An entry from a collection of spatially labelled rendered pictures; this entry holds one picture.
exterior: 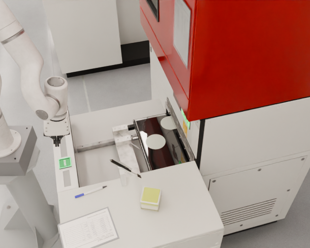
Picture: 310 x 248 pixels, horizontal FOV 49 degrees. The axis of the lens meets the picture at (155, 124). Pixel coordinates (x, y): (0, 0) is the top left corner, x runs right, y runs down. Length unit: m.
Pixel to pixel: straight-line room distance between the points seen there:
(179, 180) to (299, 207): 1.39
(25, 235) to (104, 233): 1.28
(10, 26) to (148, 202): 0.80
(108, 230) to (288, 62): 0.94
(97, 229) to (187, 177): 0.44
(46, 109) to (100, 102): 2.10
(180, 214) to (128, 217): 0.21
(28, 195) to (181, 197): 0.97
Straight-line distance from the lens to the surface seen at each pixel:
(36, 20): 4.84
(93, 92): 3.46
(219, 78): 1.29
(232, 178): 1.84
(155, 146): 1.72
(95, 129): 1.95
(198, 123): 1.42
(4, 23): 1.26
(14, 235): 2.65
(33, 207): 2.20
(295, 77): 1.48
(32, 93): 1.26
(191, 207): 1.45
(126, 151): 1.74
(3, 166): 1.82
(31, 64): 1.28
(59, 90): 1.29
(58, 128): 1.44
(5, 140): 1.80
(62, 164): 1.64
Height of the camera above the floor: 2.21
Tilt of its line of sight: 46 degrees down
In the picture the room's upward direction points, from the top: 2 degrees counter-clockwise
